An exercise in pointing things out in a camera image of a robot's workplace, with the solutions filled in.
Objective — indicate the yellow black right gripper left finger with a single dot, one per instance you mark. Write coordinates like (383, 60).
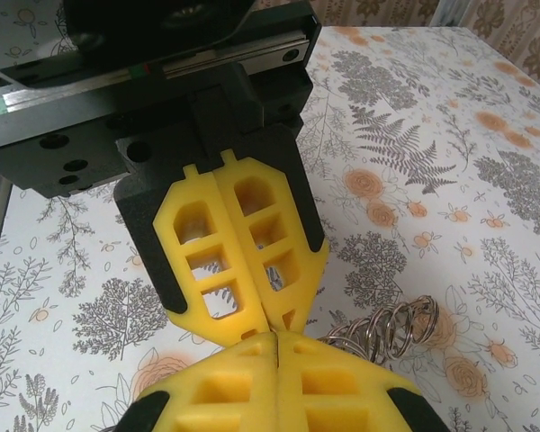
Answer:
(216, 396)

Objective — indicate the aluminium frame post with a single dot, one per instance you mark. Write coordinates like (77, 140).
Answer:
(445, 11)

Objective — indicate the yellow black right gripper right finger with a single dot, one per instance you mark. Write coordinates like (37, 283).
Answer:
(342, 396)

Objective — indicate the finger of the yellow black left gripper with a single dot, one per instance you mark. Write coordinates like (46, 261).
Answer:
(297, 189)
(144, 216)

